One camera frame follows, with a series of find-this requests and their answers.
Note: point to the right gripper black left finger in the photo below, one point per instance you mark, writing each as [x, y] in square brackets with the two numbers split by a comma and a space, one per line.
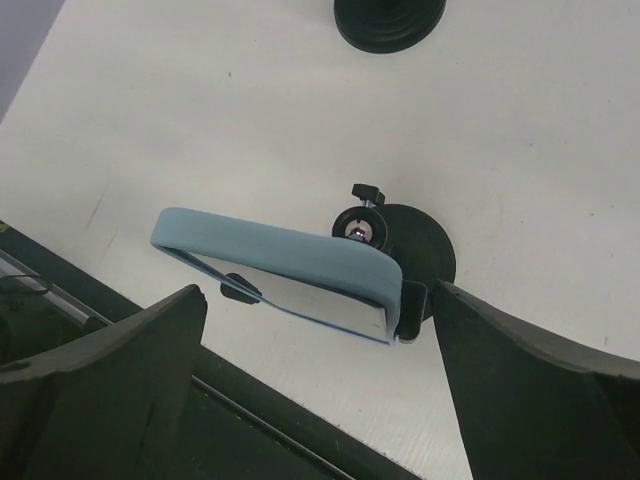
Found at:
[107, 405]

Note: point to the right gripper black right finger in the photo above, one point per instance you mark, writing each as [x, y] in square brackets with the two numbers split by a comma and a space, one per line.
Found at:
[530, 403]

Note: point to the black phone blue case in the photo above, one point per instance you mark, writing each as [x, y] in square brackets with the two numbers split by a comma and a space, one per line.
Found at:
[335, 282]

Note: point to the black round-base phone stand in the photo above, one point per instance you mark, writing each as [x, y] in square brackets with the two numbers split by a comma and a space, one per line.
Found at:
[386, 26]

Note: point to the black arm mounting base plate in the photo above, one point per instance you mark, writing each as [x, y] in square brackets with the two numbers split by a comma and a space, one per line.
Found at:
[232, 426]

